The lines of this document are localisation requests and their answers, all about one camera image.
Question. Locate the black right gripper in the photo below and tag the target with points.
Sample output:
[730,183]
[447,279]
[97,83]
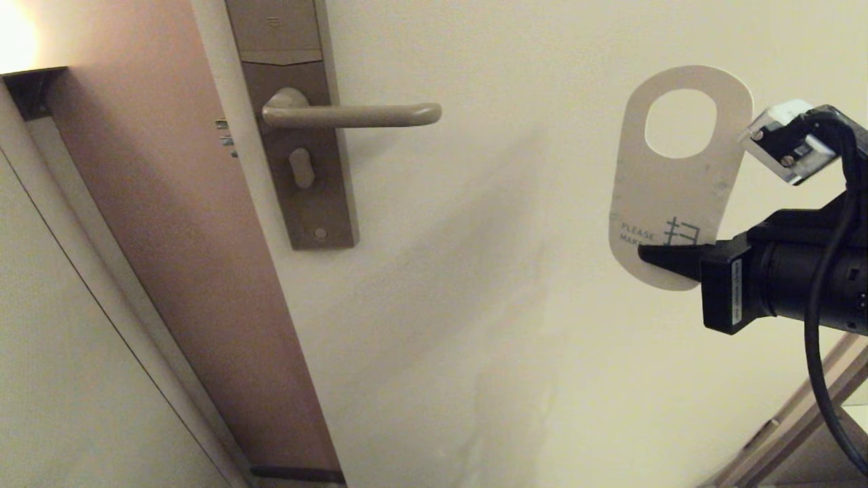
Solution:
[729,285]

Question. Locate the blue and white door hanger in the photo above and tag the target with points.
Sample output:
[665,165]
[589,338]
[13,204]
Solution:
[671,190]

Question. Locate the cream door panel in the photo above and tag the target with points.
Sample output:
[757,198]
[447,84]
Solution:
[508,271]

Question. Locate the bronze door lock plate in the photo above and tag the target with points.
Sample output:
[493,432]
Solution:
[285,41]

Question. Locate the metal door latch plate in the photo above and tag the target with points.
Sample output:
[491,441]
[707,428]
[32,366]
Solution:
[226,137]

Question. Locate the small dark hinge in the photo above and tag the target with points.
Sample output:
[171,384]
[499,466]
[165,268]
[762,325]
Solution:
[761,434]

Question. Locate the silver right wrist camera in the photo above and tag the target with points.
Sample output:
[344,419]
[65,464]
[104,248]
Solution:
[780,139]

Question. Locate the black right camera bracket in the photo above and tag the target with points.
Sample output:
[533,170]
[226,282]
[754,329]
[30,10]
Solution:
[814,135]

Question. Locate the brown wooden frame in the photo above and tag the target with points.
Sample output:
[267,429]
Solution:
[800,420]

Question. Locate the pink-brown door frame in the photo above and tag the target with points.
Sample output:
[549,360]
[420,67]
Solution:
[169,203]

